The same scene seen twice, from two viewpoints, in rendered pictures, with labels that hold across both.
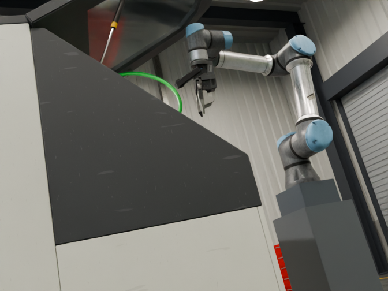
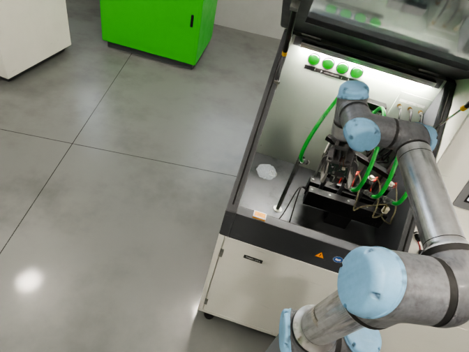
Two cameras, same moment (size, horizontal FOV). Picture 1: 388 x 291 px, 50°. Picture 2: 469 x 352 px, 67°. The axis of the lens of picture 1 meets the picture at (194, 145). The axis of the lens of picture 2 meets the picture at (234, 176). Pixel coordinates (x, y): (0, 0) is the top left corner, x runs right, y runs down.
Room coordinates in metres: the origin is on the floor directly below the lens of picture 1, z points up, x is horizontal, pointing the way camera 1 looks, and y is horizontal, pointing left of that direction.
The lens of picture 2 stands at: (1.51, -0.98, 1.97)
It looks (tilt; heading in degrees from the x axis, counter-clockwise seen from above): 44 degrees down; 109
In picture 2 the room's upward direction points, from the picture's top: 16 degrees clockwise
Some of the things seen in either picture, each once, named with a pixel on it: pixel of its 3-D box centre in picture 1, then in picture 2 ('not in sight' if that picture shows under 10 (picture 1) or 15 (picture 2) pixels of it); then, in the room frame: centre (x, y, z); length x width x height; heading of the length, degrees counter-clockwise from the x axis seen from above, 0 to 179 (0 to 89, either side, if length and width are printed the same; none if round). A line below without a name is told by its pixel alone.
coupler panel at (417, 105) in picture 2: not in sight; (397, 128); (1.65, 0.51, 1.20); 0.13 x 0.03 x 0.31; 16
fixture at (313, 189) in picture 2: not in sight; (340, 207); (1.60, 0.23, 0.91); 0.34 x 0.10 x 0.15; 16
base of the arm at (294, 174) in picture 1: (300, 175); not in sight; (1.77, -0.41, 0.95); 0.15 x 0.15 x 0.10
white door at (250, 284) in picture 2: not in sight; (276, 298); (1.56, -0.05, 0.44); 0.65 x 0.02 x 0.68; 16
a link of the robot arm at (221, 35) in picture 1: (216, 42); (366, 128); (1.52, -0.19, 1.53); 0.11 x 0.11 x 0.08; 27
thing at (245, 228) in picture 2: not in sight; (307, 246); (1.56, -0.04, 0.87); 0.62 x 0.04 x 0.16; 16
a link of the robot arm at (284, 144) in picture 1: (293, 149); (351, 339); (1.76, -0.42, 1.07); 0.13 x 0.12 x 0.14; 27
